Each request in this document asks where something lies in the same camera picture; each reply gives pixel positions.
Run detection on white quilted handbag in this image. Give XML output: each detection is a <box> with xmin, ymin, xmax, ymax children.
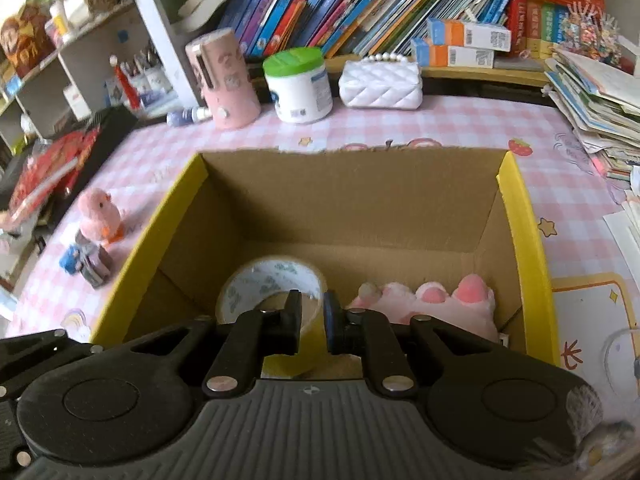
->
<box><xmin>339</xmin><ymin>55</ymin><xmax>423</xmax><ymax>109</ymax></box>

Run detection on white jar green lid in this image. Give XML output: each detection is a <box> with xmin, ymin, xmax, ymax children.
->
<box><xmin>262</xmin><ymin>47</ymin><xmax>333</xmax><ymax>123</ymax></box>

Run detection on white labelled box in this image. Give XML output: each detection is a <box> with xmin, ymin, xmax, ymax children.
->
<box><xmin>63</xmin><ymin>85</ymin><xmax>92</xmax><ymax>120</ymax></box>

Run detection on colourful beaded ornament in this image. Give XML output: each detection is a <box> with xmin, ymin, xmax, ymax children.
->
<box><xmin>555</xmin><ymin>2</ymin><xmax>621</xmax><ymax>53</ymax></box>

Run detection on small pink plush chick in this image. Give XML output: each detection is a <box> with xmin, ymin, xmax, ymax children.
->
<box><xmin>76</xmin><ymin>187</ymin><xmax>126</xmax><ymax>247</ymax></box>

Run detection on red foil packets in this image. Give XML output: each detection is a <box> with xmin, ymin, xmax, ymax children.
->
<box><xmin>10</xmin><ymin>127</ymin><xmax>101</xmax><ymax>221</ymax></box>

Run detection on yellow cardboard box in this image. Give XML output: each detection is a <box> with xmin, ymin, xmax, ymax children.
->
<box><xmin>90</xmin><ymin>147</ymin><xmax>561</xmax><ymax>381</ymax></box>

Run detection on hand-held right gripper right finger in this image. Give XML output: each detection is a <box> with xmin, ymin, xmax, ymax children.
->
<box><xmin>322</xmin><ymin>290</ymin><xmax>506</xmax><ymax>398</ymax></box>

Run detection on pink plush paw toy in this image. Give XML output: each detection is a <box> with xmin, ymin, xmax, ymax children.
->
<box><xmin>347</xmin><ymin>272</ymin><xmax>501</xmax><ymax>343</ymax></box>

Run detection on white bookshelf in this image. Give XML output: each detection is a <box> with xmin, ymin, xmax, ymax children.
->
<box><xmin>0</xmin><ymin>0</ymin><xmax>640</xmax><ymax>126</ymax></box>

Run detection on pink cylindrical humidifier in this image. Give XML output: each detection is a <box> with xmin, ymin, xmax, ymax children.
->
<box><xmin>185</xmin><ymin>27</ymin><xmax>262</xmax><ymax>130</ymax></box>

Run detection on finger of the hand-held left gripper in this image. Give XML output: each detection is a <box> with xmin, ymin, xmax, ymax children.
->
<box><xmin>0</xmin><ymin>329</ymin><xmax>103</xmax><ymax>388</ymax></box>

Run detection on white orange blue carton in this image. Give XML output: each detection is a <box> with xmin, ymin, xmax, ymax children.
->
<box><xmin>426</xmin><ymin>18</ymin><xmax>512</xmax><ymax>52</ymax></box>
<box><xmin>411</xmin><ymin>38</ymin><xmax>496</xmax><ymax>68</ymax></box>

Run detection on brown printed box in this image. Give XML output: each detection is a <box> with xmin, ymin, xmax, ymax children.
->
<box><xmin>0</xmin><ymin>2</ymin><xmax>57</xmax><ymax>67</ymax></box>

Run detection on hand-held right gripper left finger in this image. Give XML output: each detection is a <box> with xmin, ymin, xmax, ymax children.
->
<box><xmin>117</xmin><ymin>290</ymin><xmax>305</xmax><ymax>402</ymax></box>

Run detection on stack of papers and booklets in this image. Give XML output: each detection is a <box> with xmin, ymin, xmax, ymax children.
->
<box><xmin>542</xmin><ymin>47</ymin><xmax>640</xmax><ymax>191</ymax></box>

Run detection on pink checked tablecloth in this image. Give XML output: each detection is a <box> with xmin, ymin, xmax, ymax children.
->
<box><xmin>0</xmin><ymin>92</ymin><xmax>640</xmax><ymax>411</ymax></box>

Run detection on white pen holder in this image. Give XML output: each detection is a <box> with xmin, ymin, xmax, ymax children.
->
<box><xmin>131</xmin><ymin>66</ymin><xmax>171</xmax><ymax>106</ymax></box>

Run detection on small blue black toy car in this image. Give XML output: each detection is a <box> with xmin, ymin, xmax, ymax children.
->
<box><xmin>59</xmin><ymin>242</ymin><xmax>114</xmax><ymax>289</ymax></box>

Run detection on small spray bottle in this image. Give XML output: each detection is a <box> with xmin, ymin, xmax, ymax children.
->
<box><xmin>166</xmin><ymin>106</ymin><xmax>213</xmax><ymax>127</ymax></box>

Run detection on row of colourful books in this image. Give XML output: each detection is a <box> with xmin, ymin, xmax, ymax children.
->
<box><xmin>217</xmin><ymin>0</ymin><xmax>521</xmax><ymax>58</ymax></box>

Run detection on person's right forearm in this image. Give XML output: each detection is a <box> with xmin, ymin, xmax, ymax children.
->
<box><xmin>565</xmin><ymin>385</ymin><xmax>640</xmax><ymax>466</ymax></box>

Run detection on black tray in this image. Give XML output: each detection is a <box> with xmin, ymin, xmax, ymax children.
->
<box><xmin>0</xmin><ymin>105</ymin><xmax>138</xmax><ymax>233</ymax></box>

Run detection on clear packing tape roll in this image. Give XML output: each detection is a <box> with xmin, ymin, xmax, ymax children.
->
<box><xmin>216</xmin><ymin>255</ymin><xmax>326</xmax><ymax>378</ymax></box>

